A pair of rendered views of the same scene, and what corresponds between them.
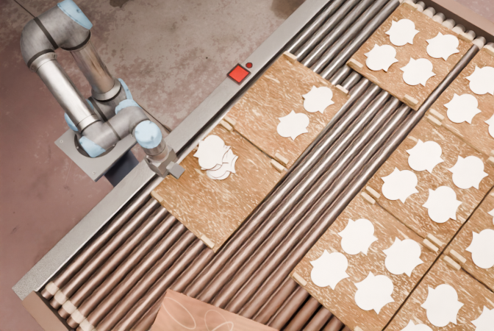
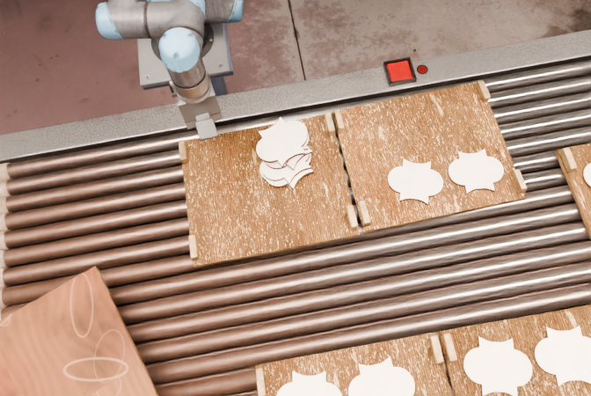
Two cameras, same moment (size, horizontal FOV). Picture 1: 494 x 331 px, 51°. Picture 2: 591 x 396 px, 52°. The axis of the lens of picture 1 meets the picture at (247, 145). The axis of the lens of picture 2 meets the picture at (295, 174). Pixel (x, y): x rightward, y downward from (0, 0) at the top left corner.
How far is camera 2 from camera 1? 0.61 m
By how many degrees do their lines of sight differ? 15
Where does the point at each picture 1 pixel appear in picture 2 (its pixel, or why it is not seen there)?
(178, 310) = (83, 300)
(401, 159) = (528, 333)
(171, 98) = (339, 70)
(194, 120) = (300, 92)
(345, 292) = not seen: outside the picture
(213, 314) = (116, 339)
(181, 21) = not seen: outside the picture
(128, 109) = (182, 3)
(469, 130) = not seen: outside the picture
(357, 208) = (412, 352)
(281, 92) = (435, 129)
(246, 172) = (309, 198)
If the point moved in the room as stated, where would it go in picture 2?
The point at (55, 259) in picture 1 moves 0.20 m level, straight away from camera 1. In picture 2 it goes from (31, 142) to (12, 88)
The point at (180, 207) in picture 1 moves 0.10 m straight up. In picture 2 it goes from (200, 182) to (191, 165)
